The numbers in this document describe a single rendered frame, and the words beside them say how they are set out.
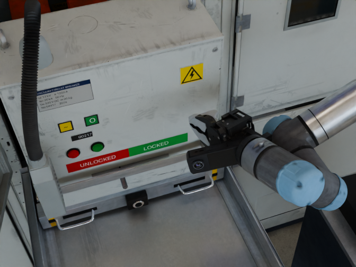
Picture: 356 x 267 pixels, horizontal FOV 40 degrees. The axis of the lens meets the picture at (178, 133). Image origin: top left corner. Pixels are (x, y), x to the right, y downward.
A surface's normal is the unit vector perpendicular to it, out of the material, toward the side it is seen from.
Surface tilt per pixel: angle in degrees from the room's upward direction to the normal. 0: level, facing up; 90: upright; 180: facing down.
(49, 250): 0
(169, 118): 94
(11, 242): 90
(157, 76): 94
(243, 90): 90
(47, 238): 0
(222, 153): 78
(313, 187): 74
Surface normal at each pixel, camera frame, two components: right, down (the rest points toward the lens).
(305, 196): 0.52, 0.37
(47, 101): 0.32, 0.72
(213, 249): -0.04, -0.69
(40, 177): 0.27, 0.30
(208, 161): 0.05, 0.56
